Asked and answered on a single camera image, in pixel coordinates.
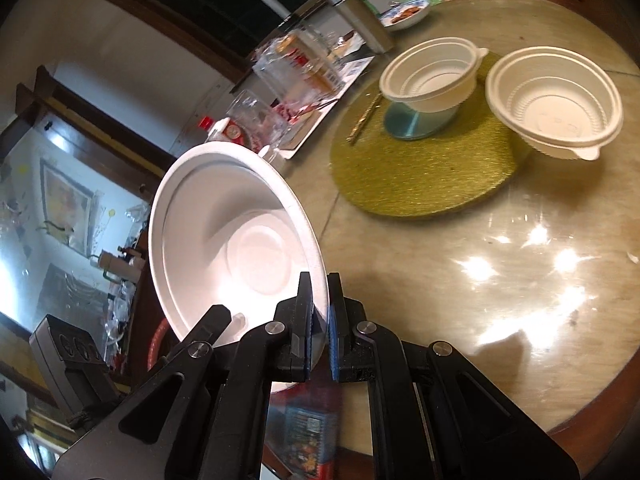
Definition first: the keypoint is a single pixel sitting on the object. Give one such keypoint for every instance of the large white plastic bowl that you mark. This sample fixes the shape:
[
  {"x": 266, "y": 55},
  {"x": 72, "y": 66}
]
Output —
[{"x": 225, "y": 228}]

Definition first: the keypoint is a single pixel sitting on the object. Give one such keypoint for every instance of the gold chopstick rest stick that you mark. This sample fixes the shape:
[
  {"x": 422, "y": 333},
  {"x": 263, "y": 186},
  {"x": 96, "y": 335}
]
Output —
[{"x": 364, "y": 118}]

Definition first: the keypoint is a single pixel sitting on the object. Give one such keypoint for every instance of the white paper roll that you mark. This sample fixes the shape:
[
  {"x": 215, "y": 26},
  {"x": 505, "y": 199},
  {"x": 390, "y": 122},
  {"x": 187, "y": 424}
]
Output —
[{"x": 278, "y": 8}]

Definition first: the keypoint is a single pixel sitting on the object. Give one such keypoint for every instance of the patterned dish with food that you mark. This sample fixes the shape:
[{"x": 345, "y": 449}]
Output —
[{"x": 405, "y": 15}]

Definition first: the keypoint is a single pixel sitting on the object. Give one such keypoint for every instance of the white handled plastic bowl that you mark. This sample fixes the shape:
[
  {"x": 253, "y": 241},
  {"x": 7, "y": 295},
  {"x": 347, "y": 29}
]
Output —
[{"x": 433, "y": 76}]

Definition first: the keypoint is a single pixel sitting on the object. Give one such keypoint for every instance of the stainless steel thermos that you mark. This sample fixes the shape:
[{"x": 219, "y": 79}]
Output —
[{"x": 357, "y": 14}]

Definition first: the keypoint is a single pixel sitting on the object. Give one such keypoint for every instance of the clear glass pitcher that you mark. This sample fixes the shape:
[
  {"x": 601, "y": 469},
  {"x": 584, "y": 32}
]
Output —
[{"x": 261, "y": 124}]

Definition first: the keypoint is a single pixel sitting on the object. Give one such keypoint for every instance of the white rectangular tray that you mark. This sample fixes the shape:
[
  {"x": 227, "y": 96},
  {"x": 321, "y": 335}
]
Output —
[{"x": 304, "y": 126}]

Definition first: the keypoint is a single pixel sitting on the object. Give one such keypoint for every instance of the white liquor bottle red cap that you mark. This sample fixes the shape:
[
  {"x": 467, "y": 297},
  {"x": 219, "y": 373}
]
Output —
[{"x": 224, "y": 130}]

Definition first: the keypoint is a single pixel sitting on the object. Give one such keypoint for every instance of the hula hoop red yellow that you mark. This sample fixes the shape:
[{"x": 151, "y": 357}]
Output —
[{"x": 156, "y": 342}]

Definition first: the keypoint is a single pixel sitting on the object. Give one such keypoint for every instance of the black power adapter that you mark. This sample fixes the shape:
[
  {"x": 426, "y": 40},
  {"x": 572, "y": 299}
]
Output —
[{"x": 74, "y": 371}]

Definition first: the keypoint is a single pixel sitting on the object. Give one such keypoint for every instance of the colourful printed box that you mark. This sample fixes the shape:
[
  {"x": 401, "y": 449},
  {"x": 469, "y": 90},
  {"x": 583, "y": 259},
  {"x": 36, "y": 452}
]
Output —
[{"x": 302, "y": 429}]

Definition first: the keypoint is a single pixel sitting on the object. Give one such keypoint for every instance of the gold round placemat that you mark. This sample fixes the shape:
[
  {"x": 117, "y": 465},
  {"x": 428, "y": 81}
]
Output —
[{"x": 461, "y": 163}]

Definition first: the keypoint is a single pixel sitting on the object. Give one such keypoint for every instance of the beige ribbed plastic bowl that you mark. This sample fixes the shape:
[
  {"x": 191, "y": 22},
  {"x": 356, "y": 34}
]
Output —
[{"x": 559, "y": 102}]

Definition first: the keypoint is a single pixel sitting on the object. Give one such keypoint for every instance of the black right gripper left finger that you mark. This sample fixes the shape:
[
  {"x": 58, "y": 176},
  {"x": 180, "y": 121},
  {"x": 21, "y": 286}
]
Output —
[{"x": 294, "y": 361}]

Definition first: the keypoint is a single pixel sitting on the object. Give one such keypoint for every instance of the orange drink bottle in bag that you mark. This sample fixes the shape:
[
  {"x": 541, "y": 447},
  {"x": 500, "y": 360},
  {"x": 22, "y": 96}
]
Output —
[{"x": 303, "y": 53}]

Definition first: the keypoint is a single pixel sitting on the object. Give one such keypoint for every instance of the blue ceramic bowl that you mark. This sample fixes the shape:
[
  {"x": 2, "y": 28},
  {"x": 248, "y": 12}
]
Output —
[{"x": 403, "y": 123}]

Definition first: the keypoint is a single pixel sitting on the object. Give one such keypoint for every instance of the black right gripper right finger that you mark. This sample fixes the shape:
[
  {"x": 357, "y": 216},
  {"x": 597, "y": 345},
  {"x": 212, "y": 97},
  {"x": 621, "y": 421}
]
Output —
[{"x": 349, "y": 360}]

